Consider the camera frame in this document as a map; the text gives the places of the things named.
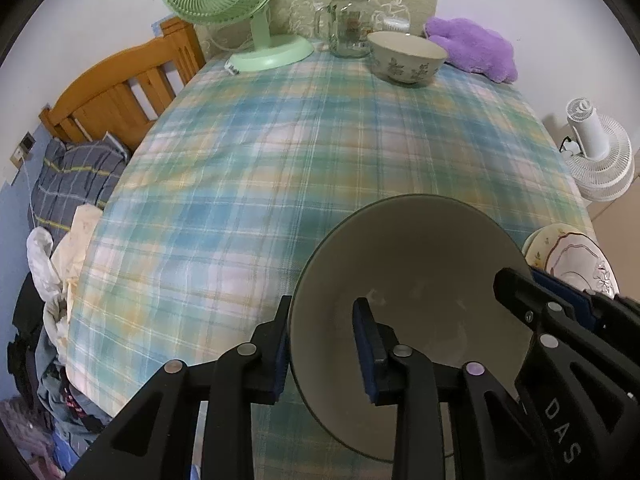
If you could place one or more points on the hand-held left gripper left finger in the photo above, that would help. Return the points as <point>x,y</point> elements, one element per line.
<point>277,360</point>

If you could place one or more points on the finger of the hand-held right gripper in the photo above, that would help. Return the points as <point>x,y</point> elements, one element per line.
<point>515,290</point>
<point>570,296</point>

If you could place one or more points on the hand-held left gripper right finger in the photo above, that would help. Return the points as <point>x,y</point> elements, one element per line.
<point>362,345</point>

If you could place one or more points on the white plate red pattern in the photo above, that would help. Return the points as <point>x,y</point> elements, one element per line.
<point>575,260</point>

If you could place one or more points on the scalloped yellow floral plate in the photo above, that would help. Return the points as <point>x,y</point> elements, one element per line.
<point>536,252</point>

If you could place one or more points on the green floral ceramic bowl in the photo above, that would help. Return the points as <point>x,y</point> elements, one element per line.
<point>405,67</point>
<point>425,260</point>

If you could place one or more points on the white fan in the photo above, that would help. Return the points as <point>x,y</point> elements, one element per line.
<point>600,160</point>

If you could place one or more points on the plaid tablecloth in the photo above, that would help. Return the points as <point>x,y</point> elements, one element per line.
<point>225,185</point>

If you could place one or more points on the dark clothes pile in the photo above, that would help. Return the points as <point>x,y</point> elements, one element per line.
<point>50,395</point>

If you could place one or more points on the cream cloth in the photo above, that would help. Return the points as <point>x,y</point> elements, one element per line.
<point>80,240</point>

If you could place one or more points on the purple plush toy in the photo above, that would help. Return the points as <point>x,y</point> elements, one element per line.
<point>475,45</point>

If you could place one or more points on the white cloth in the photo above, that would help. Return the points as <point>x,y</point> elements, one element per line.
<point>42,265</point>

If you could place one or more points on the blue striped pillow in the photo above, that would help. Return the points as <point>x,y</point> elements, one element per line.
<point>75,175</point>

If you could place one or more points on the small glass jar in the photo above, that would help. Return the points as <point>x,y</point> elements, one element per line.
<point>397,24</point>

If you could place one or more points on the white power adapter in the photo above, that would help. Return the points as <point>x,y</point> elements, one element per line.
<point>232,66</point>

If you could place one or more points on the glass mug jar with lid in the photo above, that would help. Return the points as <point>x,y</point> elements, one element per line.
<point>350,25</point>

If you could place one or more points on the wooden bed headboard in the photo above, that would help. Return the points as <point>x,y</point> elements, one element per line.
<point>115,80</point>

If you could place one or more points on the wall outlet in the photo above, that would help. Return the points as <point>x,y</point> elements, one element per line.
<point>24,144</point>

